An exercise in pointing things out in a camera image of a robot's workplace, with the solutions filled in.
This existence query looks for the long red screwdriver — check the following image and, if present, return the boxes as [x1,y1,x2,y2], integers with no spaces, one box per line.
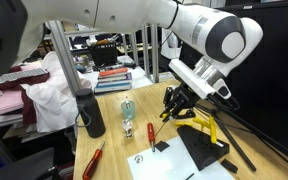
[81,139,107,180]

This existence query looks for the blue and white book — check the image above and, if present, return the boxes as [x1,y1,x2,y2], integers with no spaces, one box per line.
[93,79,133,95]

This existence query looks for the maroon cloth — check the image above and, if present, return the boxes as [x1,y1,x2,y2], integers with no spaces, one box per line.
[0,65,51,128]

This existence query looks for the teal plastic cup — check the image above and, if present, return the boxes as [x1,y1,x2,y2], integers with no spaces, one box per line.
[120,99,137,121]

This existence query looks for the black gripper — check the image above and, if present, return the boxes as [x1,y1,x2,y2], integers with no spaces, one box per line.
[160,83,205,122]

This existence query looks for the white box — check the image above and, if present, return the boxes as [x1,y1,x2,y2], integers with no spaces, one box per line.
[160,28,182,60]

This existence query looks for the black rectangular block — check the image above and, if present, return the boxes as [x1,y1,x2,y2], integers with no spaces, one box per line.
[220,158,239,175]

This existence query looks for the grey computer keyboard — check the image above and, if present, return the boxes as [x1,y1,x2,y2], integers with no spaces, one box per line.
[0,67,49,85]

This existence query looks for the orange book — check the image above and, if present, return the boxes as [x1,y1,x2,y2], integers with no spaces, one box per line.
[98,66,129,78]

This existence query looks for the large black monitor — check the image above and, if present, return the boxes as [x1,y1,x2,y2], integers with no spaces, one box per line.
[180,0,288,168]

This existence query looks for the black office chair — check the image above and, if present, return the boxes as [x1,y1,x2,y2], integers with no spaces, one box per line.
[0,147,64,180]

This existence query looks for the white paper mat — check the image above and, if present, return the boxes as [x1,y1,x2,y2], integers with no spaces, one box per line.
[127,134,237,180]

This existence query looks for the long yellow T-handle hex key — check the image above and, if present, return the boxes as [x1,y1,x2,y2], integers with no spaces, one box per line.
[208,115,218,145]

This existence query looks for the black water bottle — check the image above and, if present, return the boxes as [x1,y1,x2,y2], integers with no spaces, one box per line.
[74,87,107,139]

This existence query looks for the short red screwdriver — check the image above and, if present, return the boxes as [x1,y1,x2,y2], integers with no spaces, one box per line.
[146,122,157,153]

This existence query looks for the small silver stick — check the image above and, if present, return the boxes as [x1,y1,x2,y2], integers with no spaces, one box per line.
[124,96,132,111]

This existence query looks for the white cloth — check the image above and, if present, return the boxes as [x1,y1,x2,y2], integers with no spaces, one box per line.
[19,50,94,134]

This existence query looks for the black tool holder block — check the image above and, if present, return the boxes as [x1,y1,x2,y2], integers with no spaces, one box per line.
[176,124,231,172]

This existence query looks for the small black square pad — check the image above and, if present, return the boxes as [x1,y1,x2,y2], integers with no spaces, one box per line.
[155,140,171,153]

